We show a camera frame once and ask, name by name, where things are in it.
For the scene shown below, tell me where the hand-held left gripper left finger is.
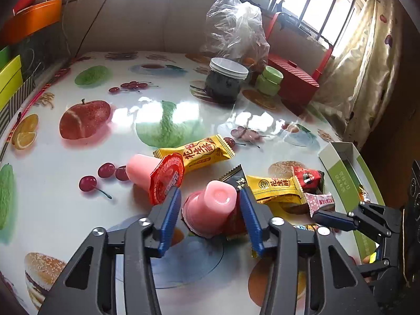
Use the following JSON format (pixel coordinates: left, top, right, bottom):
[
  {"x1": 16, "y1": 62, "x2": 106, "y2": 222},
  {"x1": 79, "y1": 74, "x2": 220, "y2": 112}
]
[{"x1": 38, "y1": 187, "x2": 182, "y2": 315}]

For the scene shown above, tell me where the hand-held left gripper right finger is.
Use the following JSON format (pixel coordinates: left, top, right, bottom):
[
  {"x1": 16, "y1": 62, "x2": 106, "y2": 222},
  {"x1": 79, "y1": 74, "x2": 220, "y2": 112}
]
[{"x1": 239, "y1": 187, "x2": 383, "y2": 315}]

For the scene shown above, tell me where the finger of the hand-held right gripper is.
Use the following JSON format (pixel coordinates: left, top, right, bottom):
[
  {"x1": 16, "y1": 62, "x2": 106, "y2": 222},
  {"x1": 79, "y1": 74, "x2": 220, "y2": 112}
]
[
  {"x1": 354, "y1": 256, "x2": 402, "y2": 299},
  {"x1": 312, "y1": 202, "x2": 406, "y2": 246}
]

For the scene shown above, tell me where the white red candy packet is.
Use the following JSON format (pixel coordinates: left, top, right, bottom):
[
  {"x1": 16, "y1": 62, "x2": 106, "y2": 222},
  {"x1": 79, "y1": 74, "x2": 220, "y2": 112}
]
[{"x1": 305, "y1": 192, "x2": 336, "y2": 218}]

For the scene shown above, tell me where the yellow snack packet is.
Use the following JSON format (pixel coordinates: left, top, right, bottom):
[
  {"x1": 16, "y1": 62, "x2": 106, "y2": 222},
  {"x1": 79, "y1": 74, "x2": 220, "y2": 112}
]
[
  {"x1": 245, "y1": 174, "x2": 314, "y2": 204},
  {"x1": 153, "y1": 134, "x2": 236, "y2": 173}
]

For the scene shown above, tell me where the green white cardboard box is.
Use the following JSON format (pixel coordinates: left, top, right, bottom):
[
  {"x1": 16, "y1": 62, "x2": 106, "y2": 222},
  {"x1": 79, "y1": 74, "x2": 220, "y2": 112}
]
[{"x1": 318, "y1": 142, "x2": 394, "y2": 263}]

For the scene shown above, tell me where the pink jelly cup red lid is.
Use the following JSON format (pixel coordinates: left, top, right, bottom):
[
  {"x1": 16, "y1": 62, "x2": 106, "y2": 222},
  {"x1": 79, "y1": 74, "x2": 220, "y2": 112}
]
[{"x1": 126, "y1": 154, "x2": 186, "y2": 206}]

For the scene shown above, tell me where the black snack packet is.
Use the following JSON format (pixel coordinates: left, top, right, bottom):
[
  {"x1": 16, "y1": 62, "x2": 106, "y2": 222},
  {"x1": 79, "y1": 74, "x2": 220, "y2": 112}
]
[{"x1": 219, "y1": 165, "x2": 251, "y2": 192}]

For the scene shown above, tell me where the brown wooden cabinet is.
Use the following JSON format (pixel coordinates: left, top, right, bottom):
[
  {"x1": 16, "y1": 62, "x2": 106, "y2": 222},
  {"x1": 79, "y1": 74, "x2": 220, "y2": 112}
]
[{"x1": 361, "y1": 0, "x2": 420, "y2": 171}]

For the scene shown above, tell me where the clear jar white lid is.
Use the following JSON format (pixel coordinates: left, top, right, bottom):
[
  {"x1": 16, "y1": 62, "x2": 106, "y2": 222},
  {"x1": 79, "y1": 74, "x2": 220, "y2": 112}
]
[{"x1": 203, "y1": 57, "x2": 249, "y2": 104}]

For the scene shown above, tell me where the green jar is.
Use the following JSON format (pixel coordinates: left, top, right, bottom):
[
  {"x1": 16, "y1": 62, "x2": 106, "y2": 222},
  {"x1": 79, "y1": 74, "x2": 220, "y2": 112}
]
[{"x1": 256, "y1": 66, "x2": 284, "y2": 96}]

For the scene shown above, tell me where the cream printed curtain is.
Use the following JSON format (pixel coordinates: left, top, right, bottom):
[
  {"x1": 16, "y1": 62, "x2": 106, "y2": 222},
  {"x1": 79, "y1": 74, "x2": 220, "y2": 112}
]
[{"x1": 315, "y1": 0, "x2": 414, "y2": 151}]

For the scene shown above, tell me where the grey striped box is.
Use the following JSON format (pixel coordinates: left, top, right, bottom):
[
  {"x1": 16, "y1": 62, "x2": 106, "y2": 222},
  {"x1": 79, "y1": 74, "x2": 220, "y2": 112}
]
[{"x1": 0, "y1": 74, "x2": 36, "y2": 138}]

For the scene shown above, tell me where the clear plastic bag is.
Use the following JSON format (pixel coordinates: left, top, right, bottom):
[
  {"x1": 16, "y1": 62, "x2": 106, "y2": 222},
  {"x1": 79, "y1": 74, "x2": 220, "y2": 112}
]
[{"x1": 205, "y1": 0, "x2": 270, "y2": 69}]

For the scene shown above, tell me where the dark printed box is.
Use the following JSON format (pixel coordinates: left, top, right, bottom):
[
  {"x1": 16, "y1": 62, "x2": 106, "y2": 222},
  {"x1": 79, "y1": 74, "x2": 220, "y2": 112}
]
[{"x1": 16, "y1": 31, "x2": 71, "y2": 82}]

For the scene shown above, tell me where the yellow green box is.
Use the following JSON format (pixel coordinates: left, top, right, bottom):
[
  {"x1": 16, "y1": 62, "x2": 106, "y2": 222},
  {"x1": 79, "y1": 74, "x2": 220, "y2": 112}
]
[{"x1": 0, "y1": 55, "x2": 23, "y2": 112}]

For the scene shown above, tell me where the orange box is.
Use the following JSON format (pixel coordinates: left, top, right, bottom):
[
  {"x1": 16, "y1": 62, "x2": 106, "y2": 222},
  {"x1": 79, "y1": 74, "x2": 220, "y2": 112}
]
[{"x1": 0, "y1": 0, "x2": 63, "y2": 45}]

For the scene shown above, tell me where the red basket with handle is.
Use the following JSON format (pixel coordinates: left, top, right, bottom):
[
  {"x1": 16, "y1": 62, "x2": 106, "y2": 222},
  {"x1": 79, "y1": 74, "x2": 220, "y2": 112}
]
[{"x1": 264, "y1": 11, "x2": 333, "y2": 104}]

